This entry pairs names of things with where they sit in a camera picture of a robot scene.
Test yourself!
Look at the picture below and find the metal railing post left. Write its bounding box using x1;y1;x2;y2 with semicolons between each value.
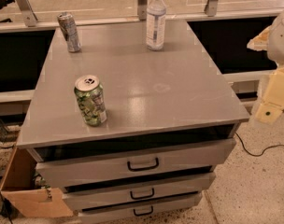
15;0;37;27

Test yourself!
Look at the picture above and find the black floor cable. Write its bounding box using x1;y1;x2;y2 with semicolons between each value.
234;132;284;158

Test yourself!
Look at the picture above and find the metal railing post middle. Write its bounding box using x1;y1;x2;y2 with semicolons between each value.
137;0;148;21

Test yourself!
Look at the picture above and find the clear plastic water bottle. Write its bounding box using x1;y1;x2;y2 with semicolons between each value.
146;0;166;50

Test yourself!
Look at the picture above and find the brown cardboard box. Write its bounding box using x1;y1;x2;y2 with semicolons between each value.
0;147;73;217

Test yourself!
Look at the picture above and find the bottom grey drawer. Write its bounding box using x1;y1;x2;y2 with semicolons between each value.
78;192;202;224

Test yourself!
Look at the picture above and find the silver blue redbull can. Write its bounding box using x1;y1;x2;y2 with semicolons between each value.
57;12;81;52

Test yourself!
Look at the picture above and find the green camouflage soda can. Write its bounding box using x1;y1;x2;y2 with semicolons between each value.
74;75;107;127

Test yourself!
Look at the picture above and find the middle grey drawer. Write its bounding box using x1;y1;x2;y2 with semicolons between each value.
63;172;216;210

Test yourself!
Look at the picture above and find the grey drawer cabinet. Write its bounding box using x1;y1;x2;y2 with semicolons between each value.
16;18;251;224

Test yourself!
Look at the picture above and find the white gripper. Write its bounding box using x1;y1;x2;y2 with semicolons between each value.
247;9;284;124

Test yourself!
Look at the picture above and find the top grey drawer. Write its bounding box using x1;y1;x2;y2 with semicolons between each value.
36;138;235;188

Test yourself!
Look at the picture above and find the metal railing post right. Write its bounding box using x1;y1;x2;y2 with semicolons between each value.
205;0;219;17

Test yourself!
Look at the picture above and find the metal railing post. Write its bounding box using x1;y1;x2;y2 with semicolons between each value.
15;0;37;27
137;0;148;21
205;0;219;17

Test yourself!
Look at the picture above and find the grey drawer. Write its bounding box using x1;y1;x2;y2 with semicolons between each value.
78;192;202;224
63;172;216;210
36;138;235;188

